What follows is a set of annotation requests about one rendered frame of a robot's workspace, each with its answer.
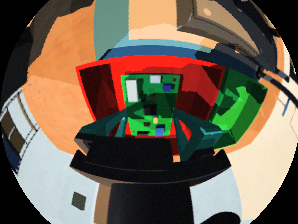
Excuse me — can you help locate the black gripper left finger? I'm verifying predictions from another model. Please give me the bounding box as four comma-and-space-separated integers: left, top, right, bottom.
78, 108, 128, 137

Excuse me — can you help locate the red open box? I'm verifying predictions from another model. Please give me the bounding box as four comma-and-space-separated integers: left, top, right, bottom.
75, 55, 226, 156

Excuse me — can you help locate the green bin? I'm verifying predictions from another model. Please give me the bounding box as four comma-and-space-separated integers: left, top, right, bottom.
207, 67, 268, 150

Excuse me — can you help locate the green circuit board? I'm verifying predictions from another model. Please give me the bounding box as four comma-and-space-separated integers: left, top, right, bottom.
121, 74, 180, 136

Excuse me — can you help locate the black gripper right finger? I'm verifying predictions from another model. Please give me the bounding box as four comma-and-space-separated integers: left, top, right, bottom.
173, 108, 223, 161

